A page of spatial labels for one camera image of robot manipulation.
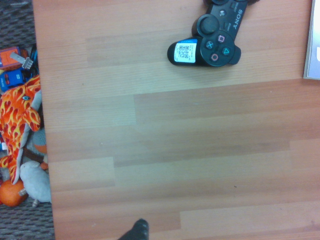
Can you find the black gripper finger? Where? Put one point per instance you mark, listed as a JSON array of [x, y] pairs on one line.
[[138, 231]]

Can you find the black Sony gamepad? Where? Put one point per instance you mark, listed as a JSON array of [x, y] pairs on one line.
[[215, 37]]

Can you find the grey woven basket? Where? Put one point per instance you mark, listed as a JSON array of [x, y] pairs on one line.
[[15, 22]]

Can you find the grey plush bird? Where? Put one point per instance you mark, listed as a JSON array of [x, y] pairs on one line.
[[37, 182]]

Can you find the orange plush ball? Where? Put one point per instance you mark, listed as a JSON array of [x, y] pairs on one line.
[[10, 193]]

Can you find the orange flame plush fish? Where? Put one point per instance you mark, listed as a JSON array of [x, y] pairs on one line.
[[18, 117]]

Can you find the blue police toy car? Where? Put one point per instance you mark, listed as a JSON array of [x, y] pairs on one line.
[[12, 78]]

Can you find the orange toy vehicle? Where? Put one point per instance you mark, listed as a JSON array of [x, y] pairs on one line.
[[11, 58]]

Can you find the white book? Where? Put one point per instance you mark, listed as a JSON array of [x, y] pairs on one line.
[[313, 40]]

